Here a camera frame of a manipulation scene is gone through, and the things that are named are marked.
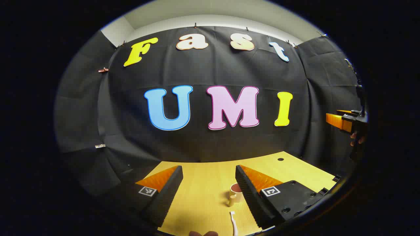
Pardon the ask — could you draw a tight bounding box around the beige cup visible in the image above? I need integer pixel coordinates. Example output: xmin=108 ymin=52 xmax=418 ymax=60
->
xmin=229 ymin=183 xmax=245 ymax=207

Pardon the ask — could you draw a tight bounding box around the black backdrop cloth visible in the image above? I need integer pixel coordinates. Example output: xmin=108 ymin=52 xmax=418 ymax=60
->
xmin=54 ymin=26 xmax=365 ymax=197

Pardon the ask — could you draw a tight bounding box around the white pink toothbrush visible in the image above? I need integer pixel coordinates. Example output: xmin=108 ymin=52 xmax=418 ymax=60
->
xmin=230 ymin=211 xmax=239 ymax=236

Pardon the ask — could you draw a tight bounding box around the wooden desktop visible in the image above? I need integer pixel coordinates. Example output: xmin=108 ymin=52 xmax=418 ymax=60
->
xmin=136 ymin=151 xmax=338 ymax=236

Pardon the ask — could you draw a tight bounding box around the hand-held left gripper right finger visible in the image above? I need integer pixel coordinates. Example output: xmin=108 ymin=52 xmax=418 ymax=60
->
xmin=235 ymin=165 xmax=325 ymax=230

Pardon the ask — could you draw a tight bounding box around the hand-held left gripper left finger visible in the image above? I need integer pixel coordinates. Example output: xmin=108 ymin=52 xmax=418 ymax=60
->
xmin=113 ymin=166 xmax=183 ymax=227

